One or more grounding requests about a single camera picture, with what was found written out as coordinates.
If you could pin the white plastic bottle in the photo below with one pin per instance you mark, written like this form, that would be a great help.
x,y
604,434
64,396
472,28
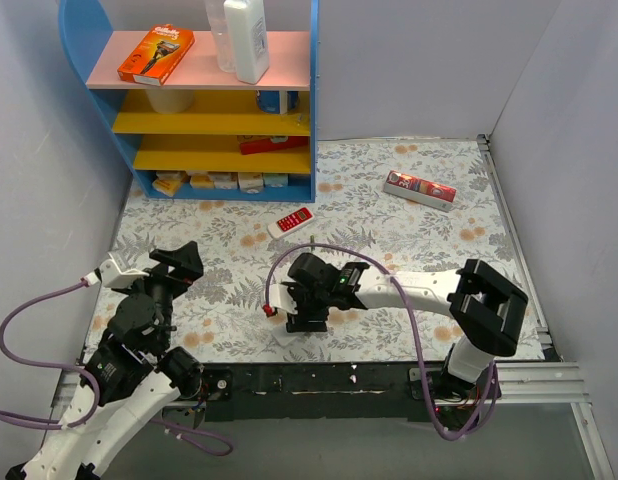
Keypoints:
x,y
248,36

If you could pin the teal small box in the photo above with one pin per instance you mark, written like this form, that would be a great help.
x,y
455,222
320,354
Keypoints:
x,y
275,180

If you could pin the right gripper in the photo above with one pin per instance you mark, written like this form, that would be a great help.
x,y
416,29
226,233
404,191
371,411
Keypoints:
x,y
305,310

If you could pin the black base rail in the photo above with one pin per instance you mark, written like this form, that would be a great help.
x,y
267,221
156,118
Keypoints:
x,y
333,390

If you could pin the red white remote control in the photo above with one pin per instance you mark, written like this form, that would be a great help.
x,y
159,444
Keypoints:
x,y
290,223

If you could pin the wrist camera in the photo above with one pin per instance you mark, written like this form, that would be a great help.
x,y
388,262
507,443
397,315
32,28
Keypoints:
x,y
114,273
278,298

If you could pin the blue can on shelf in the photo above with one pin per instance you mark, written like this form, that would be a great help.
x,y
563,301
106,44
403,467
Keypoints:
x,y
277,102

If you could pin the floral table mat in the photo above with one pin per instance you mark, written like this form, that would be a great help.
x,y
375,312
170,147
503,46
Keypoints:
x,y
220,318

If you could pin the orange white small box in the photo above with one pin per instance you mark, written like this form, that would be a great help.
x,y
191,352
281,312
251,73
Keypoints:
x,y
202,181

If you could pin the grey white remote control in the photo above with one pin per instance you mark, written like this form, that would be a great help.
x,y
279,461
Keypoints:
x,y
284,338

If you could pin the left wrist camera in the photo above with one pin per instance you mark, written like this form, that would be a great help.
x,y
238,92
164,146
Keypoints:
x,y
114,273

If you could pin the white cup on shelf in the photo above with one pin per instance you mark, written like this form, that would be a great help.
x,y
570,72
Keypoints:
x,y
170,101

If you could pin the yellow small box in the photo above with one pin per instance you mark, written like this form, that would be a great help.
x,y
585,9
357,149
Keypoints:
x,y
169,182

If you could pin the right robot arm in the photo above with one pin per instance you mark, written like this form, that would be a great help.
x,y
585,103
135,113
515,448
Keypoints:
x,y
488,307

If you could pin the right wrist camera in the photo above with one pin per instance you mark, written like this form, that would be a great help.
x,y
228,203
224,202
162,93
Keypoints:
x,y
278,298

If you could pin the orange razor box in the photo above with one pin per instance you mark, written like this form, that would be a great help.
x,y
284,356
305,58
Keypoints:
x,y
157,55

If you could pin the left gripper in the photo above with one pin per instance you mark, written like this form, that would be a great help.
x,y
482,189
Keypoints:
x,y
168,270

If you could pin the blue shelf unit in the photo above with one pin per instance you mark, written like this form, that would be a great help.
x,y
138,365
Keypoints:
x,y
204,137

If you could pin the red box on shelf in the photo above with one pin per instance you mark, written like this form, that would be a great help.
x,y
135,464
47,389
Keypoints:
x,y
249,145

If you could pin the cream small box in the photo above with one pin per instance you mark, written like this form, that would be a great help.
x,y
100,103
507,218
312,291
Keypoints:
x,y
250,182

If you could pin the clear plastic bottle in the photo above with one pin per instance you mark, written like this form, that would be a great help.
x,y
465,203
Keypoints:
x,y
220,33

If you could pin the red toothpaste box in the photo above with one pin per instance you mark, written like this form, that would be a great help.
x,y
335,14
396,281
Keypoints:
x,y
408,187

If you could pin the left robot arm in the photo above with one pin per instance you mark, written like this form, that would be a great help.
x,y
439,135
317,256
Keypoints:
x,y
132,375

